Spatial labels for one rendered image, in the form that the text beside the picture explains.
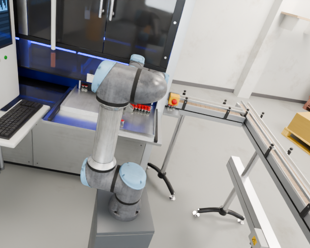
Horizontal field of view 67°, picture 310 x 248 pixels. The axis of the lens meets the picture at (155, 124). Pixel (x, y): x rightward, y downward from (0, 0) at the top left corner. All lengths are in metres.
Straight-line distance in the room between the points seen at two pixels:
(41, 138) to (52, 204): 0.54
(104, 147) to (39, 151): 1.34
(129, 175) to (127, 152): 1.03
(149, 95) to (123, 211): 0.54
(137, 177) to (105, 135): 0.23
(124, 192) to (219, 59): 4.34
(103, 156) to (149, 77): 0.36
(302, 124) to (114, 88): 3.86
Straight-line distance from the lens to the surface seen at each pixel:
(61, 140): 2.04
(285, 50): 5.81
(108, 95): 0.78
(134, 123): 1.52
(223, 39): 4.96
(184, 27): 1.56
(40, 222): 2.06
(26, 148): 2.22
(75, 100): 1.68
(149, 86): 0.75
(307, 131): 4.36
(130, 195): 1.00
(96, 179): 0.98
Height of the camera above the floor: 1.69
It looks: 31 degrees down
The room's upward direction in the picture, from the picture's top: 16 degrees clockwise
